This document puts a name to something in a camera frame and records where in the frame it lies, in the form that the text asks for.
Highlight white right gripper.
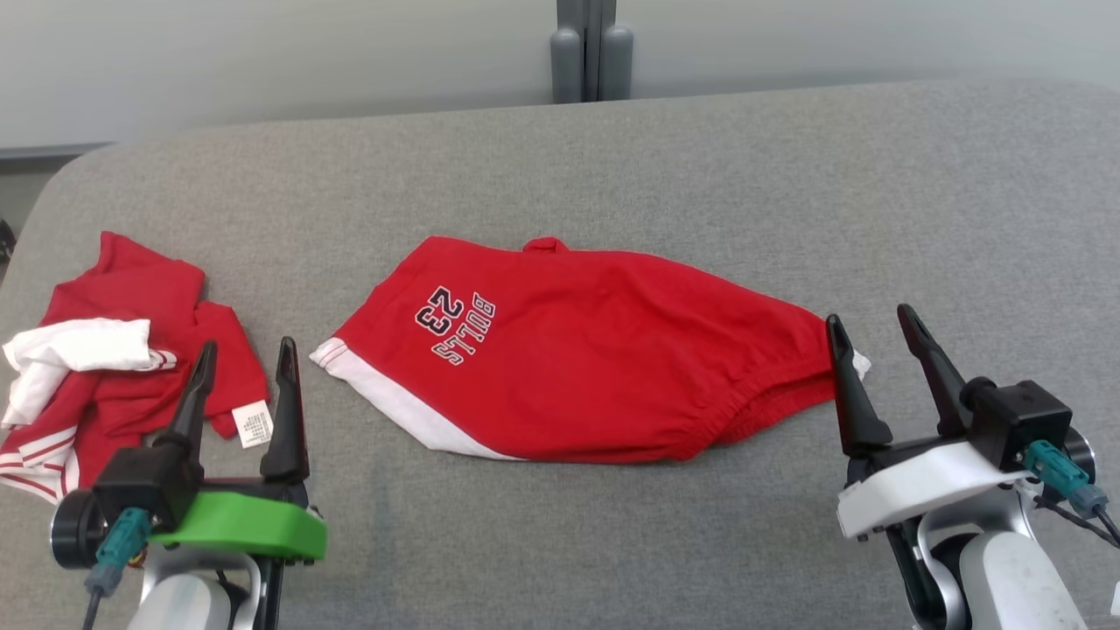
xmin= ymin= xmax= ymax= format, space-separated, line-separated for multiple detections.
xmin=825 ymin=303 xmax=1035 ymax=541

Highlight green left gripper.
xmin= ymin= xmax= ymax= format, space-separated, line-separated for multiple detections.
xmin=147 ymin=336 xmax=330 ymax=565

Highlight red and white jersey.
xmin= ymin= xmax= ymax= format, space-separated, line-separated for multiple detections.
xmin=0 ymin=230 xmax=277 ymax=507

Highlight red Bulls shorts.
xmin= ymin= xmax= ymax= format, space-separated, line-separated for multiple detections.
xmin=309 ymin=234 xmax=872 ymax=463

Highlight left cable teal connector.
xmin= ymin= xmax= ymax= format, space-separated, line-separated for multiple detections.
xmin=83 ymin=507 xmax=154 ymax=630

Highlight cable teal connector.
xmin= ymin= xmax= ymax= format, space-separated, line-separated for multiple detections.
xmin=83 ymin=507 xmax=154 ymax=630
xmin=1022 ymin=439 xmax=1120 ymax=550

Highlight right cable teal connector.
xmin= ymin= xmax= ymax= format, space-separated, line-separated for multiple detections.
xmin=1022 ymin=439 xmax=1120 ymax=550

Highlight grey metal frame post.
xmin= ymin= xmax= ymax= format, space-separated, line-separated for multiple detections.
xmin=549 ymin=0 xmax=634 ymax=104

